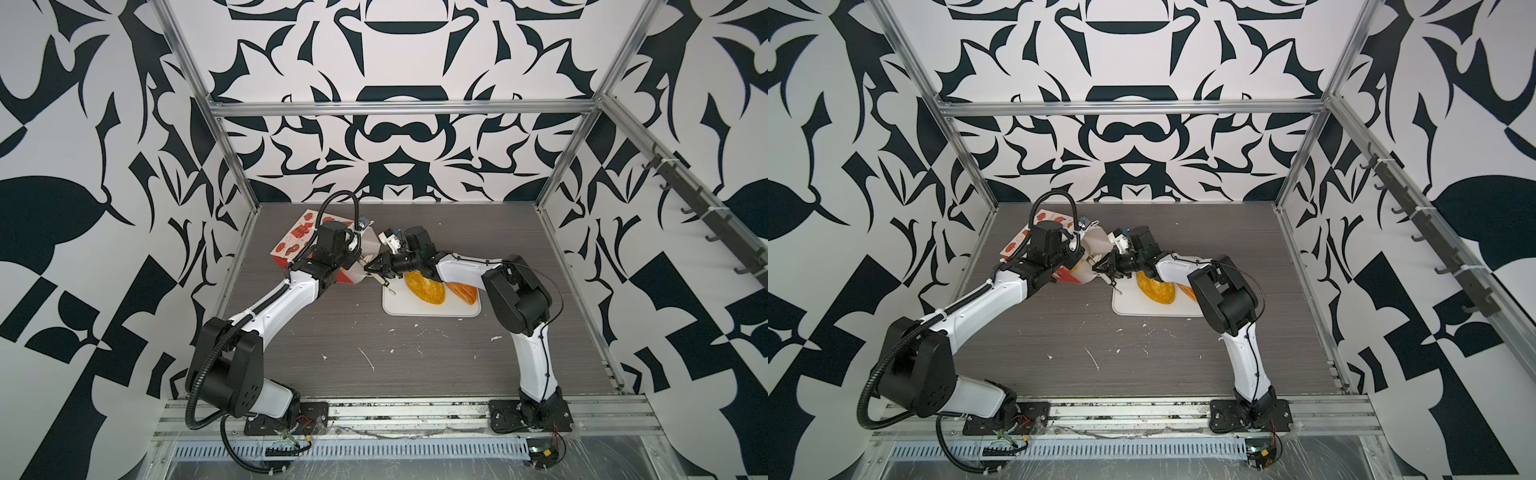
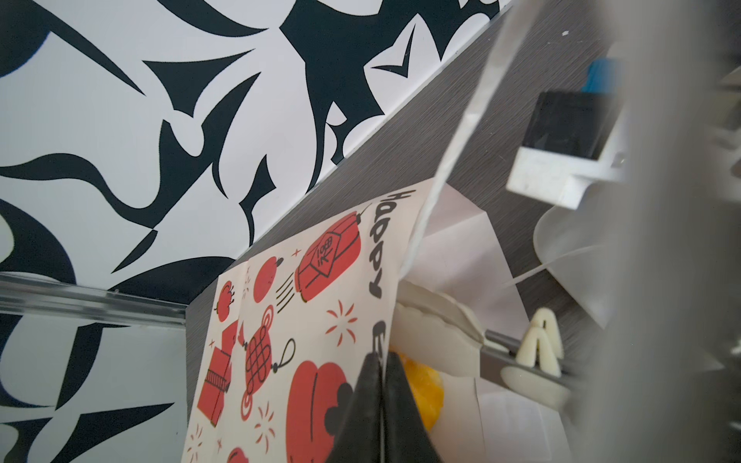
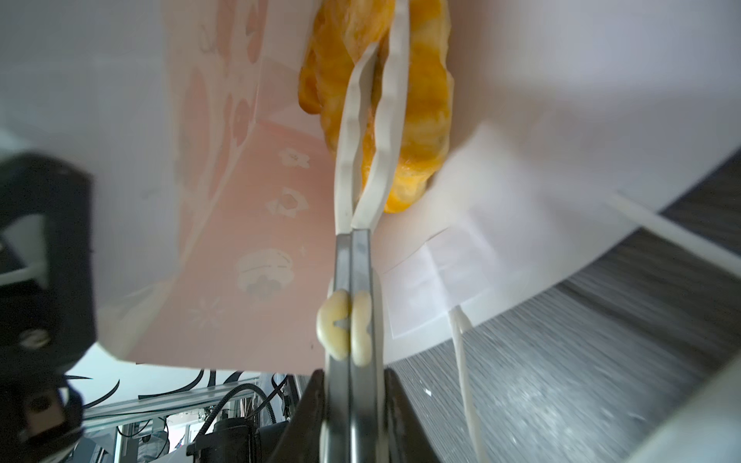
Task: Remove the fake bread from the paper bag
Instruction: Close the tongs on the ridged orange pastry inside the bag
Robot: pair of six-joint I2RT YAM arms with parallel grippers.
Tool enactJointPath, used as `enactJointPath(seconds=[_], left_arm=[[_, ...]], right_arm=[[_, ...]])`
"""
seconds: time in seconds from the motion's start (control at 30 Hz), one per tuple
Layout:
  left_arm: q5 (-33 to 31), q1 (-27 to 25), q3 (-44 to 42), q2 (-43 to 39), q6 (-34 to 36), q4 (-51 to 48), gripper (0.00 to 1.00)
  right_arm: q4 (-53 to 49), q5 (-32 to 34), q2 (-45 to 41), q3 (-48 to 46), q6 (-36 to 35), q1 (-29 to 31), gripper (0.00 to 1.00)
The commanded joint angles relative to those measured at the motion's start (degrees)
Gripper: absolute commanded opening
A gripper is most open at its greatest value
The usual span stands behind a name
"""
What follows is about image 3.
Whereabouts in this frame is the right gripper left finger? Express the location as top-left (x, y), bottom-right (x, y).
top-left (316, 44), bottom-right (379, 462)

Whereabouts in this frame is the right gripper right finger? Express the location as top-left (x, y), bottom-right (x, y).
top-left (349, 1), bottom-right (410, 462)

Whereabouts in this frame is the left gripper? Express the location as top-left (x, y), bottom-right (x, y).
top-left (1, 152), bottom-right (96, 462)

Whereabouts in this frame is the yellow twisted ring bread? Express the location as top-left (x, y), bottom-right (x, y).
top-left (298, 0), bottom-right (455, 213)

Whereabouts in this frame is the red white paper bag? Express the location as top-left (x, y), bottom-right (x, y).
top-left (0, 0), bottom-right (741, 463)

